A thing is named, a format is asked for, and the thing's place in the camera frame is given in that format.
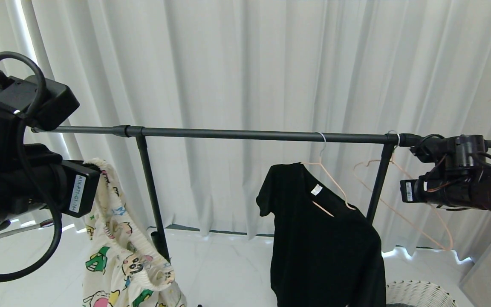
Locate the white curtain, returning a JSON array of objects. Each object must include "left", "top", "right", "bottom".
[{"left": 0, "top": 0, "right": 491, "bottom": 261}]

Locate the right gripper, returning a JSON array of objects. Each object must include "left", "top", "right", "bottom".
[{"left": 400, "top": 177, "right": 444, "bottom": 205}]

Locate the black clothes rack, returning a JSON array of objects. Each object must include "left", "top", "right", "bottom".
[{"left": 30, "top": 125, "right": 491, "bottom": 307}]

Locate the cream printed garment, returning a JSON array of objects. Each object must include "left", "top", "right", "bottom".
[{"left": 81, "top": 158, "right": 188, "bottom": 307}]

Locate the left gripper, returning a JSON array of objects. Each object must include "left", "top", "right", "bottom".
[{"left": 0, "top": 160, "right": 101, "bottom": 218}]

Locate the white laundry basket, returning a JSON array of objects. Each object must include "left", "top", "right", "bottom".
[{"left": 385, "top": 280, "right": 457, "bottom": 307}]

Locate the black garment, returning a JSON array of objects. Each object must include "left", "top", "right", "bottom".
[{"left": 256, "top": 163, "right": 387, "bottom": 307}]

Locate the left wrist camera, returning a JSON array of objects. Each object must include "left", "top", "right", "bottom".
[{"left": 0, "top": 76, "right": 80, "bottom": 158}]

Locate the pink clothes hanger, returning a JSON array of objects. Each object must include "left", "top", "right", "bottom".
[
  {"left": 353, "top": 130, "right": 454, "bottom": 251},
  {"left": 300, "top": 131, "right": 357, "bottom": 218}
]

